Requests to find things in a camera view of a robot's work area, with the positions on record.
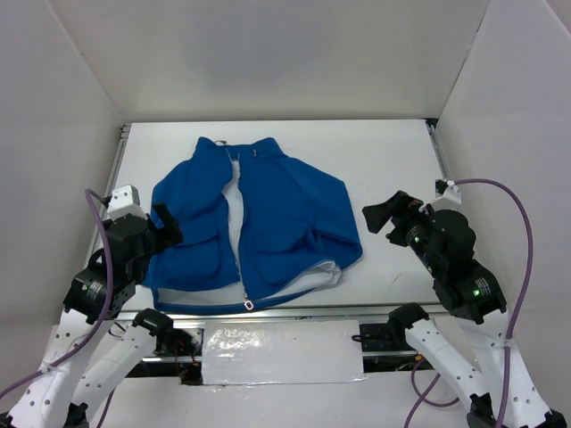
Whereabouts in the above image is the blue zip-up jacket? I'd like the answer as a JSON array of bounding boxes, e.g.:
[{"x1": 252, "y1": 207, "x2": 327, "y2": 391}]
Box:
[{"x1": 145, "y1": 137, "x2": 363, "y2": 315}]

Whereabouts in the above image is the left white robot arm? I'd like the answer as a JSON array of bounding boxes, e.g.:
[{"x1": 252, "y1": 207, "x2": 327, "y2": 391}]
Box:
[{"x1": 1, "y1": 203, "x2": 183, "y2": 427}]

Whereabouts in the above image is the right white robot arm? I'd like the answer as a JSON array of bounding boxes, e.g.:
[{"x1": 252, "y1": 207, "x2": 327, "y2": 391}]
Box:
[{"x1": 362, "y1": 191, "x2": 567, "y2": 427}]

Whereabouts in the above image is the white foil-covered panel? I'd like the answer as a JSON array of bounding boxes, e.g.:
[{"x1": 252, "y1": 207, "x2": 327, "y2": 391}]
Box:
[{"x1": 202, "y1": 320, "x2": 365, "y2": 385}]

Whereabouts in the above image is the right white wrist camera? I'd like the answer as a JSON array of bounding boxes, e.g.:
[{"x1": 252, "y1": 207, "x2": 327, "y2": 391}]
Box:
[{"x1": 431, "y1": 179, "x2": 461, "y2": 210}]

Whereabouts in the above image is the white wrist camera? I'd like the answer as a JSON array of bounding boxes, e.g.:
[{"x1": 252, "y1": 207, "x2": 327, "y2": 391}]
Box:
[
  {"x1": 107, "y1": 185, "x2": 145, "y2": 220},
  {"x1": 431, "y1": 179, "x2": 461, "y2": 210}
]

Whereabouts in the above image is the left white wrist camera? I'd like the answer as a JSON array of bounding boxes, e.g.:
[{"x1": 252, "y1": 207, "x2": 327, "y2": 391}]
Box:
[{"x1": 107, "y1": 185, "x2": 145, "y2": 220}]

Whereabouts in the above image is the aluminium table frame rail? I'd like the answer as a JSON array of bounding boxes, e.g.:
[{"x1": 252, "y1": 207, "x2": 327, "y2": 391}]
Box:
[{"x1": 108, "y1": 119, "x2": 443, "y2": 321}]

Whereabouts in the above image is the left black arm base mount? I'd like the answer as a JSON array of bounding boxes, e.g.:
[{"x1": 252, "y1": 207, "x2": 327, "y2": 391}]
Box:
[{"x1": 153, "y1": 327, "x2": 204, "y2": 385}]

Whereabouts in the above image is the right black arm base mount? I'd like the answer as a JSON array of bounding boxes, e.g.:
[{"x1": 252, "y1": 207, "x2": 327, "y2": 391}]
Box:
[{"x1": 352, "y1": 323, "x2": 418, "y2": 357}]

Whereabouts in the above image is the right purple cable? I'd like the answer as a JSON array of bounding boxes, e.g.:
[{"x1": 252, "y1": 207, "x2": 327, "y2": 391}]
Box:
[{"x1": 403, "y1": 177, "x2": 534, "y2": 428}]

